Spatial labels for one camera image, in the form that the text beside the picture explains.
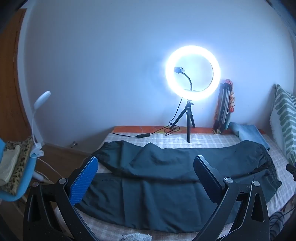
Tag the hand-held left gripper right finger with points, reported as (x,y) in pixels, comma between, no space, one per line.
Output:
(208,180)

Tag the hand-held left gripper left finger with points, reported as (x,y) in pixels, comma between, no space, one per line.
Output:
(84,180)

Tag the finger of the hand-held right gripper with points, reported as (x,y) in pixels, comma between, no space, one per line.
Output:
(291,170)

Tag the black pants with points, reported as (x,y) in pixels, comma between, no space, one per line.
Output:
(150,166)

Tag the metal door stopper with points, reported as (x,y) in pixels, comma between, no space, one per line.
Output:
(74,144)

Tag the checked beige bedspread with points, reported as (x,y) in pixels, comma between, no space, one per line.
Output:
(208,141)

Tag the folded blue blanket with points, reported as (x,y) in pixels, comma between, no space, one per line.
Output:
(251,134)

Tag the green and white patterned pillow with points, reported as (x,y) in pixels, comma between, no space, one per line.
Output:
(284,115)

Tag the person's grey striped clothing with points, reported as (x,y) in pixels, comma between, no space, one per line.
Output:
(279,224)

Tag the blue chair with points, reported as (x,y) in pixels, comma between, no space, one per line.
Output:
(25,183)

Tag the small black tripod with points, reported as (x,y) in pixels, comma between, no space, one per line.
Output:
(188,120)

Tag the leopard print cloth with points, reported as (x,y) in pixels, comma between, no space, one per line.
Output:
(24,153)

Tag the folded silver tripod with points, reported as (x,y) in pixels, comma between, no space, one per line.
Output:
(223,109)

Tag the orange bed sheet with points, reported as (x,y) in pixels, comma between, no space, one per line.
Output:
(138,128)

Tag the grey fuzzy cloth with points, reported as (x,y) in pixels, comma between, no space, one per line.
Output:
(136,237)

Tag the beige folded cloth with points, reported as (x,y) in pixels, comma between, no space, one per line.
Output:
(9,162)

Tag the folded black tripod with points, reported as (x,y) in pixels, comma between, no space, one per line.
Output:
(231,102)

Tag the white clip lamp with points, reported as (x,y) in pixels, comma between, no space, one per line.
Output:
(42,97)

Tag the black gooseneck phone holder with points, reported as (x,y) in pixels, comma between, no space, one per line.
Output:
(188,77)

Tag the wooden door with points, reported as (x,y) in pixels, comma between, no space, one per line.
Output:
(11,92)

